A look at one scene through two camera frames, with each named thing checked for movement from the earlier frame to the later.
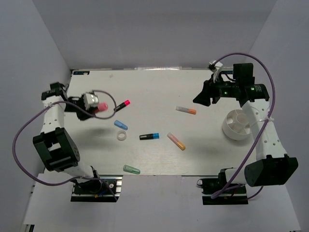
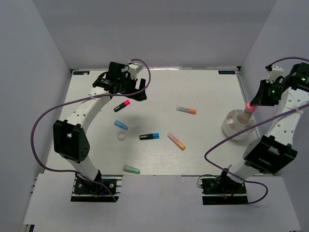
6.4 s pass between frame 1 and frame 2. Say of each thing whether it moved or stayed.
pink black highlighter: stayed
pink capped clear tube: moved
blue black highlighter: stayed
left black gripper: moved
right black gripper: moved
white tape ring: stayed
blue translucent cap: stayed
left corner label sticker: stayed
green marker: stayed
